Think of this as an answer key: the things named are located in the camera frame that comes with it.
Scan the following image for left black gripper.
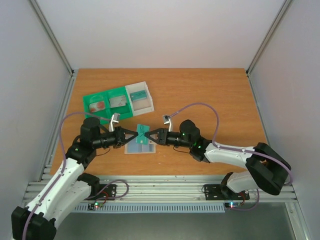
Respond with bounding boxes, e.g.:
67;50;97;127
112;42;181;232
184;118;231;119
93;126;139;149

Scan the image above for teal VIP card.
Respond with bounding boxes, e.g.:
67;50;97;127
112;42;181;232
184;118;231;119
135;124;150;145
129;90;148;102

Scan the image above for white card holder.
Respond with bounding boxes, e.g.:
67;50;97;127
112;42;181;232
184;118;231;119
124;141;156;155

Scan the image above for white cherry-blossom card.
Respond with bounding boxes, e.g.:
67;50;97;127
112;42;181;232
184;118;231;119
116;97;127;107

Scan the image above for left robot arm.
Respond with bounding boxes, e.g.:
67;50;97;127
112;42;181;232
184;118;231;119
11;113;139;240

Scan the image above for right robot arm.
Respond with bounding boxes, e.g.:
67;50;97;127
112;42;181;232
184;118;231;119
144;119;291;198

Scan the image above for grey card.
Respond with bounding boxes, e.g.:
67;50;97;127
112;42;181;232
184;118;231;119
109;95;127;108

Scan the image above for red-patterned card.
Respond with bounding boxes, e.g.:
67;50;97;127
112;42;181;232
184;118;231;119
88;100;106;113

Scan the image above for white translucent tray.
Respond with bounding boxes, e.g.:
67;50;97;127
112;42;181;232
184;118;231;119
125;81;155;117

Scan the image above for green two-compartment tray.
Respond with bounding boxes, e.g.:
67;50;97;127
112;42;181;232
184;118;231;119
82;86;133;120

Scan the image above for left circuit board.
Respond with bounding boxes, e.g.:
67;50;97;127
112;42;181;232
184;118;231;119
87;202;104;211

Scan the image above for circuit board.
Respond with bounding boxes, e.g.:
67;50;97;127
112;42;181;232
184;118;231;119
87;202;104;211
224;201;243;209

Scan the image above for right circuit board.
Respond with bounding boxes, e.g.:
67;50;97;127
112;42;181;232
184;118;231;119
224;201;243;209

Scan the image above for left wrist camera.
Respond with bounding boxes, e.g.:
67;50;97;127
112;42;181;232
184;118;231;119
108;113;121;132

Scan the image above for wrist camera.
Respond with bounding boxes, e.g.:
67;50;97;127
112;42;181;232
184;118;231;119
162;115;173;132
108;113;121;132

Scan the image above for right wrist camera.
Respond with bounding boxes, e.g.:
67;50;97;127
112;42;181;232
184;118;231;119
162;115;173;132

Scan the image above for aluminium front rail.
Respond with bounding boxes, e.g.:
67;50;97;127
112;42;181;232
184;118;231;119
23;174;298;203

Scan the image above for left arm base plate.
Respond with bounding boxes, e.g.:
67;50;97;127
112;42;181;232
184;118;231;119
85;184;117;201

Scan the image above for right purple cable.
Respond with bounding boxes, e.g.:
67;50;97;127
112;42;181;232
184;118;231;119
168;102;294;211

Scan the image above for purple cable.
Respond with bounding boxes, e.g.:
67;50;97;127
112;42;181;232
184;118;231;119
168;102;294;211
23;111;130;240

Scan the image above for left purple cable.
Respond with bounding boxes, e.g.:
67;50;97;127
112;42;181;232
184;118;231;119
23;111;130;240

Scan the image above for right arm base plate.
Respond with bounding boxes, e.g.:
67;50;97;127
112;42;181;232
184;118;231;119
201;184;250;201

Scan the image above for slotted cable duct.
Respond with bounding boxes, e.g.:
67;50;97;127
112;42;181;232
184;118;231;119
72;202;225;214

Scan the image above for left aluminium frame post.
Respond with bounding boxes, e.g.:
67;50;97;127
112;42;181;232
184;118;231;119
28;0;75;77

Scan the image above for aluminium frame post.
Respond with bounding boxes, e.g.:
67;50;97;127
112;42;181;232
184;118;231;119
245;0;294;76
28;0;75;77

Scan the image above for right aluminium frame post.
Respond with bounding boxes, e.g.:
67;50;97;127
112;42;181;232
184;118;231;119
245;0;294;76

